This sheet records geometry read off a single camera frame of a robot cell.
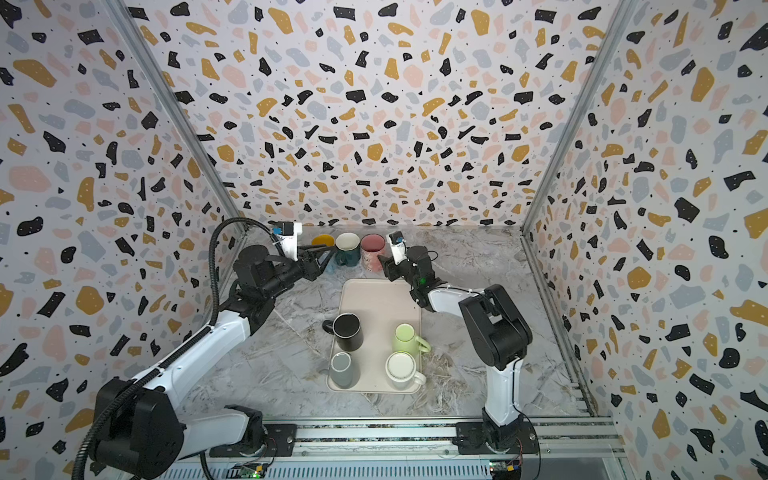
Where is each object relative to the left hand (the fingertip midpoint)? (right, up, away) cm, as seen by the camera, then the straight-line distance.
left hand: (329, 244), depth 74 cm
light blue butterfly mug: (-8, +2, +29) cm, 30 cm away
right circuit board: (+43, -54, -3) cm, 69 cm away
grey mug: (+3, -32, +2) cm, 32 cm away
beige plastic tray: (+12, -19, +24) cm, 33 cm away
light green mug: (+19, -26, +7) cm, 33 cm away
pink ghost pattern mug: (+8, +1, +30) cm, 31 cm away
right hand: (+12, 0, +18) cm, 22 cm away
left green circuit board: (-18, -53, -4) cm, 57 cm away
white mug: (+18, -32, +4) cm, 37 cm away
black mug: (+3, -24, +9) cm, 25 cm away
